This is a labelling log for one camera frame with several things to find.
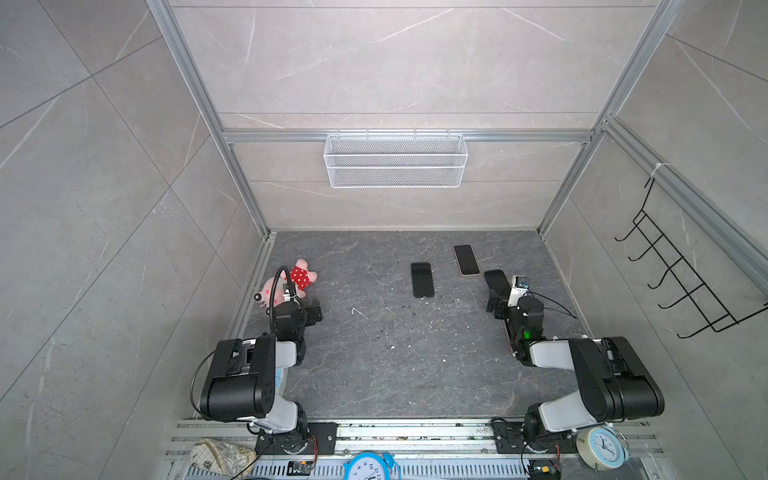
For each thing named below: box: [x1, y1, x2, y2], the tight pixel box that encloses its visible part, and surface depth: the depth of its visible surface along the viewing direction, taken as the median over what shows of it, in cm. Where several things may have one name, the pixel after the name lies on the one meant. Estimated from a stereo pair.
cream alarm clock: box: [576, 422, 630, 472], surface depth 70 cm
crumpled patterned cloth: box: [189, 438, 257, 478], surface depth 70 cm
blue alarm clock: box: [343, 452, 402, 480], surface depth 70 cm
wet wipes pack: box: [275, 365, 293, 401], surface depth 83 cm
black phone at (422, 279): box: [411, 262, 434, 298], surface depth 106 cm
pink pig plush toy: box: [254, 259, 318, 309], surface depth 102 cm
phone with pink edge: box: [452, 244, 481, 277], surface depth 113 cm
